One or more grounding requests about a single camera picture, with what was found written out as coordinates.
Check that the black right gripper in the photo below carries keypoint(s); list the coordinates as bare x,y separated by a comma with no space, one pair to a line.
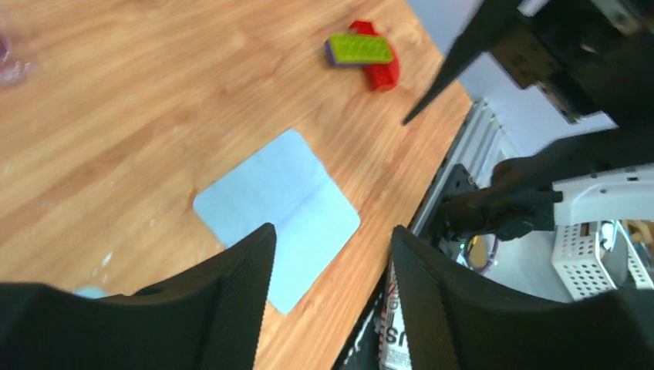
587,57

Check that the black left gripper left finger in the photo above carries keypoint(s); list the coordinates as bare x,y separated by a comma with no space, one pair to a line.
207,317

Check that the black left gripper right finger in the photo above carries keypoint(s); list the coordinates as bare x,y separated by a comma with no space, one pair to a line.
457,319

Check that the flag print glasses case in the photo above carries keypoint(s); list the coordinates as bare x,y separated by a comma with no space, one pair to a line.
378,339

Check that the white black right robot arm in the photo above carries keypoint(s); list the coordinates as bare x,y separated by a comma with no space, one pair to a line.
602,175

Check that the pink transparent sunglasses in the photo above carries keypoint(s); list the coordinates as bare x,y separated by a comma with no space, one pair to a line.
17,58

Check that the red toy arch block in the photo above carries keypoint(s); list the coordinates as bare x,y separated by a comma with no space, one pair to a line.
380,77

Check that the green toy brick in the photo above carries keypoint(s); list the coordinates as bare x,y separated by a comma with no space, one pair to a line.
357,50

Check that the right light blue cloth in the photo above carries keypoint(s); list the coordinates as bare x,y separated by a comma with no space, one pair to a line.
285,184

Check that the white perforated basket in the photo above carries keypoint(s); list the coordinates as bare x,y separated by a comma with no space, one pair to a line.
592,258

